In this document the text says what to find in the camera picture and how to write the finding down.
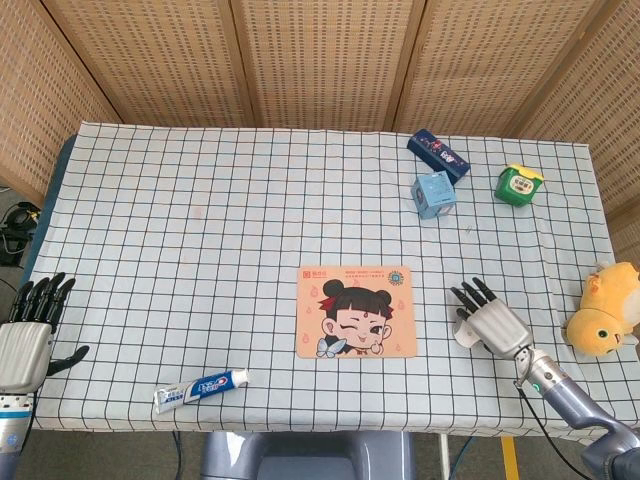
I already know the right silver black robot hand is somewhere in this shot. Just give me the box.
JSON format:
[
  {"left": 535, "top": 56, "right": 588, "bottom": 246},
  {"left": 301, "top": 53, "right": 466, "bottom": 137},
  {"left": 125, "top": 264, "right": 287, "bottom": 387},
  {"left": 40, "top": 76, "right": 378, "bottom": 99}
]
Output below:
[{"left": 449, "top": 277, "right": 532, "bottom": 359}]

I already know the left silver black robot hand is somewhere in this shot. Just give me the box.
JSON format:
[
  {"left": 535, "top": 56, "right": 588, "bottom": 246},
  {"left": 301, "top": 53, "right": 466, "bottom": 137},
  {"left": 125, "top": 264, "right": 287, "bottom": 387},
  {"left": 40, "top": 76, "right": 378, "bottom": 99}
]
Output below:
[{"left": 0, "top": 272, "right": 90, "bottom": 394}]

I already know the white computer mouse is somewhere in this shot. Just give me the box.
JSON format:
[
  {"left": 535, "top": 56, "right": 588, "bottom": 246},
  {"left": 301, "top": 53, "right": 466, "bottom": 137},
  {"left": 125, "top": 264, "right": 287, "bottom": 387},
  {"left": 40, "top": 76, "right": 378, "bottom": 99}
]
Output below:
[{"left": 453, "top": 319, "right": 481, "bottom": 347}]

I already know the orange cartoon girl mouse pad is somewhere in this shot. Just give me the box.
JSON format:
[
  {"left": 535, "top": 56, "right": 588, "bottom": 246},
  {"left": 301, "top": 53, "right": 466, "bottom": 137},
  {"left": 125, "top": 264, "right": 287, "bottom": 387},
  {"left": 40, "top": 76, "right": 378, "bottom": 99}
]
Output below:
[{"left": 295, "top": 265, "right": 418, "bottom": 360}]

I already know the yellow plush toy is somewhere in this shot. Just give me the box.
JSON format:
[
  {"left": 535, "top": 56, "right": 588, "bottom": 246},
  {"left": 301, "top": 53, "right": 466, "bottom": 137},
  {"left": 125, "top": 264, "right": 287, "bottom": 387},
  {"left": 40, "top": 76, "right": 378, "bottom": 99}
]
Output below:
[{"left": 565, "top": 260, "right": 640, "bottom": 358}]

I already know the black equipment on floor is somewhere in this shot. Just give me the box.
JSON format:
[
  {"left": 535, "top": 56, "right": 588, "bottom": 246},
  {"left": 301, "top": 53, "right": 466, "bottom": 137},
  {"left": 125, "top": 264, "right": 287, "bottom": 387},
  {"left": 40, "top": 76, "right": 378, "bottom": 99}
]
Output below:
[{"left": 0, "top": 200, "right": 41, "bottom": 266}]

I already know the yellow floor tape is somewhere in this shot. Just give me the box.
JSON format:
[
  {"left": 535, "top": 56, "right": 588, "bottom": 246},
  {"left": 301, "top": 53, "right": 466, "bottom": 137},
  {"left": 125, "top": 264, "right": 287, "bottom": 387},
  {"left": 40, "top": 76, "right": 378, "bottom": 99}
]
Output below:
[{"left": 501, "top": 436, "right": 519, "bottom": 480}]

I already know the green yellow-lidded container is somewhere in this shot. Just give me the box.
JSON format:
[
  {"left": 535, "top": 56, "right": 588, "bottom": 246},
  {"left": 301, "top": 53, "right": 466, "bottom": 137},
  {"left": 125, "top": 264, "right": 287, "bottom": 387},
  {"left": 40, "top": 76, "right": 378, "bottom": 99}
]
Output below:
[{"left": 494, "top": 163, "right": 546, "bottom": 207}]

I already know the light blue small box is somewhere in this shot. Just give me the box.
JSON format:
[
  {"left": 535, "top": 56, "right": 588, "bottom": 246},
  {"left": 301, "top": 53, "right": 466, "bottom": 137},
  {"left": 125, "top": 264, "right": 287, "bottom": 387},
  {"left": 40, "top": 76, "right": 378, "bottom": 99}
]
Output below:
[{"left": 410, "top": 170, "right": 458, "bottom": 221}]

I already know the dark blue long box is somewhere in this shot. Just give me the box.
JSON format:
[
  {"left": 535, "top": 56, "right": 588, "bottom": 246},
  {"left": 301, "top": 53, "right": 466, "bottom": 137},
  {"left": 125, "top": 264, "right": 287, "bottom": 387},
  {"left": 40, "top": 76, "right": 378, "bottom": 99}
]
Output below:
[{"left": 406, "top": 128, "right": 472, "bottom": 187}]

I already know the blue white toothpaste tube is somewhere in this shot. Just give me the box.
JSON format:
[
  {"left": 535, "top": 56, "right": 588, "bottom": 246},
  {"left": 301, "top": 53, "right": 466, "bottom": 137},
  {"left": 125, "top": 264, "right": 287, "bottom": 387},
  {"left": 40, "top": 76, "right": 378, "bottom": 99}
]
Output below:
[{"left": 152, "top": 368, "right": 250, "bottom": 415}]

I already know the white grid-checked tablecloth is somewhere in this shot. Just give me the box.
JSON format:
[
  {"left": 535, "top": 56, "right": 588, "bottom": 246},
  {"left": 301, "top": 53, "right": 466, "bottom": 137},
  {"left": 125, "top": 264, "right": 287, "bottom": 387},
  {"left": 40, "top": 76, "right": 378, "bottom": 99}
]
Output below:
[{"left": 22, "top": 121, "right": 632, "bottom": 435}]

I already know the grey robot torso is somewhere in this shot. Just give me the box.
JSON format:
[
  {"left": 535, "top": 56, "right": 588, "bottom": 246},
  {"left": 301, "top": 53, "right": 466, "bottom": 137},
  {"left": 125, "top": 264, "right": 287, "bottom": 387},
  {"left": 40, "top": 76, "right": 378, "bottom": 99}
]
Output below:
[{"left": 199, "top": 429, "right": 416, "bottom": 480}]

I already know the woven bamboo screen panel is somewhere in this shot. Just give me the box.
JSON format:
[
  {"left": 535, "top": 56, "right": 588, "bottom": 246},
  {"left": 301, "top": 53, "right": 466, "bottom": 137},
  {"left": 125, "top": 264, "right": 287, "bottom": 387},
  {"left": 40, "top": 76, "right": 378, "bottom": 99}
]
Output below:
[
  {"left": 0, "top": 0, "right": 121, "bottom": 206},
  {"left": 514, "top": 0, "right": 640, "bottom": 261},
  {"left": 392, "top": 0, "right": 609, "bottom": 137},
  {"left": 229, "top": 0, "right": 429, "bottom": 132},
  {"left": 42, "top": 0, "right": 256, "bottom": 129}
]

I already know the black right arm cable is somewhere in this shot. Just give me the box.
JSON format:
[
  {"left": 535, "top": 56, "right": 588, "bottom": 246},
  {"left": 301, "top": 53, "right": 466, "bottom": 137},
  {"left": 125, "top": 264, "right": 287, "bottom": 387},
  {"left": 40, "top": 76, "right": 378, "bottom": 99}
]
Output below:
[{"left": 513, "top": 382, "right": 589, "bottom": 466}]

